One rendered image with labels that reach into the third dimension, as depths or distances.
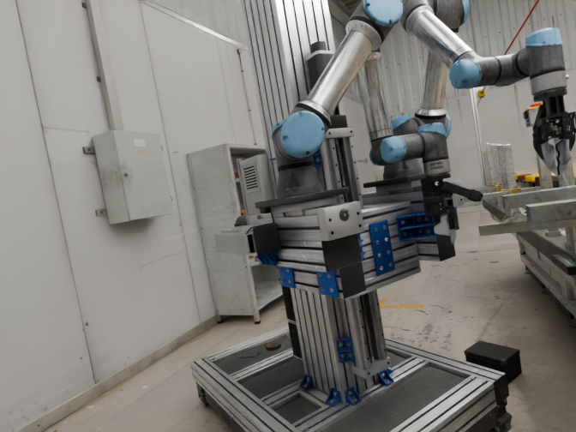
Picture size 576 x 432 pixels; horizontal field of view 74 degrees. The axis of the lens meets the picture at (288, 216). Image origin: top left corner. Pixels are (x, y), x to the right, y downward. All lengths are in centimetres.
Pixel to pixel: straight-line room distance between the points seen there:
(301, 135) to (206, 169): 238
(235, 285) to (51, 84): 198
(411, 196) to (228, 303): 235
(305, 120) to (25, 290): 196
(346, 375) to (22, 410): 177
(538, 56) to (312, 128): 58
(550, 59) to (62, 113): 255
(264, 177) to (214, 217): 180
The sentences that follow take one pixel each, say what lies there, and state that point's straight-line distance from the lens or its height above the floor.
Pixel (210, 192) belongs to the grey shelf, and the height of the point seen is 118.
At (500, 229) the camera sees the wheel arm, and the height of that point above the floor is 85.
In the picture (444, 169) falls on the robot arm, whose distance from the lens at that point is 121.
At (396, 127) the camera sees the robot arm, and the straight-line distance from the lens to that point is 151.
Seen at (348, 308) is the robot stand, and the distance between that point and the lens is 146.
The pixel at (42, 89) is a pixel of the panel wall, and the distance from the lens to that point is 285.
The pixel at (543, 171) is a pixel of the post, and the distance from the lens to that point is 182.
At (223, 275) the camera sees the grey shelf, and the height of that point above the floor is 44.
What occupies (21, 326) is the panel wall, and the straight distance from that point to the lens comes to 257.
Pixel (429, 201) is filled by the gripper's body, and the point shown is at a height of 96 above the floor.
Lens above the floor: 105
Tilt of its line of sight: 3 degrees down
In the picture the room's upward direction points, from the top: 10 degrees counter-clockwise
